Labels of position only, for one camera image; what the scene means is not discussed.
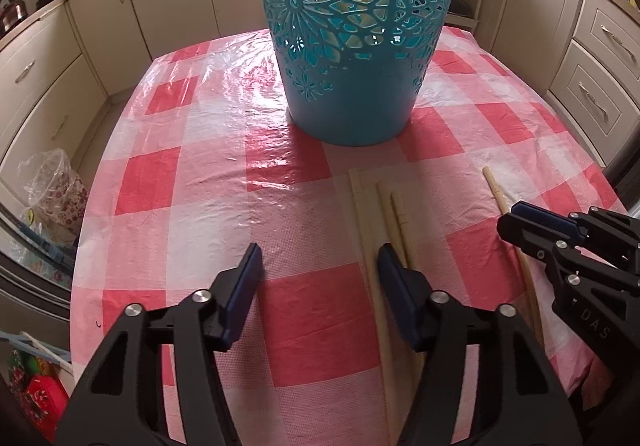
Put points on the teal perforated plastic basket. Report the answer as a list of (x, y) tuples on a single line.
[(350, 110)]

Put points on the red white checked tablecloth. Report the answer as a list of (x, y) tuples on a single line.
[(200, 206)]

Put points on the wide cream cabinet door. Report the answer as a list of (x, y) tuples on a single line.
[(545, 15)]

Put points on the floral plastic bag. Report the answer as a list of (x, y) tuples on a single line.
[(55, 191)]

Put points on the red floral bag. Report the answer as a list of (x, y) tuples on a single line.
[(40, 396)]

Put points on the cream cabinet drawer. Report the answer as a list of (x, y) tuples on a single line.
[(595, 90), (50, 110), (610, 30), (30, 65)]

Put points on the metal kettle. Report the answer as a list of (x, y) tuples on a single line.
[(12, 13)]

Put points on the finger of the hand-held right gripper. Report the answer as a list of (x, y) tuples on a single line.
[(545, 216), (525, 236)]

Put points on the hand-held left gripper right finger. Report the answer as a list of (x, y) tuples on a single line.
[(395, 286)]

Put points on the narrow cream cabinet door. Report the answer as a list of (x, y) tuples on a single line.
[(492, 0)]

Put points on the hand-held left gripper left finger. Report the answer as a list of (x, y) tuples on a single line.
[(245, 286)]

